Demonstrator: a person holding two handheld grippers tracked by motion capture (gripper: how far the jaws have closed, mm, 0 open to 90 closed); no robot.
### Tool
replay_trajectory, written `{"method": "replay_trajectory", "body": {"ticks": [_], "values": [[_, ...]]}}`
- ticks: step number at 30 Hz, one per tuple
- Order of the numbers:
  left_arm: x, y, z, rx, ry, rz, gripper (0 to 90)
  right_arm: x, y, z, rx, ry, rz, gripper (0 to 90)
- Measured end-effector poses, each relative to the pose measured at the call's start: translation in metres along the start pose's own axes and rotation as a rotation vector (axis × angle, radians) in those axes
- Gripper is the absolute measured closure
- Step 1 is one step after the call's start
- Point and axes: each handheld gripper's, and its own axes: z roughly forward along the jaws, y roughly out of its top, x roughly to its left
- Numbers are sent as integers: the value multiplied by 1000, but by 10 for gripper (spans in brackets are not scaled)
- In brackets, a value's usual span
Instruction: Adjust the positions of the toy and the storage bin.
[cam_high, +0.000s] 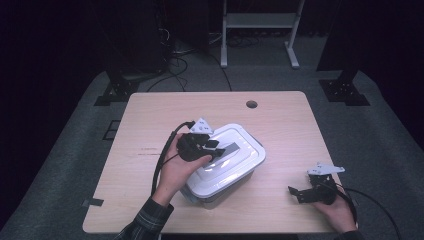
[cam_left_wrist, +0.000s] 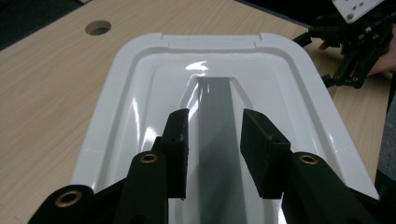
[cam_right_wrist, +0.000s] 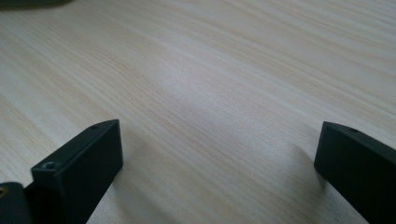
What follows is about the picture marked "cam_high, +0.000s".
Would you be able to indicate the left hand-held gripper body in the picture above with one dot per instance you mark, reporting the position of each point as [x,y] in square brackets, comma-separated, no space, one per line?
[193,146]

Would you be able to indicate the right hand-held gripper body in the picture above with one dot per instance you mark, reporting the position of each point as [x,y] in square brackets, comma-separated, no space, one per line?
[321,190]

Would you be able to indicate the white plastic box lid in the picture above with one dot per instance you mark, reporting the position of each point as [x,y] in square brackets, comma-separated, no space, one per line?
[230,160]

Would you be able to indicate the clear brown storage box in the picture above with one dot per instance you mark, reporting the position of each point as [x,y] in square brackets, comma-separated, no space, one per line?
[226,190]

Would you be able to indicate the person's right hand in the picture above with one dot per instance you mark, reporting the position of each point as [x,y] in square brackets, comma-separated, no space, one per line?
[338,213]

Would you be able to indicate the person's left hand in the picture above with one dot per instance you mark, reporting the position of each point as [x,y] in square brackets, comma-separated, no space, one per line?
[176,173]

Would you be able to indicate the black stand base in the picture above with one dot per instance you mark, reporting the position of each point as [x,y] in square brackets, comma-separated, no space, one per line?
[345,91]
[116,91]

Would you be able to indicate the grey tape strip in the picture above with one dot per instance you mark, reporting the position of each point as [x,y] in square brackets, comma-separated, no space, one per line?
[93,202]

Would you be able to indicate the white metal stand frame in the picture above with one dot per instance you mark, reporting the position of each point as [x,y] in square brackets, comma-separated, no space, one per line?
[260,20]

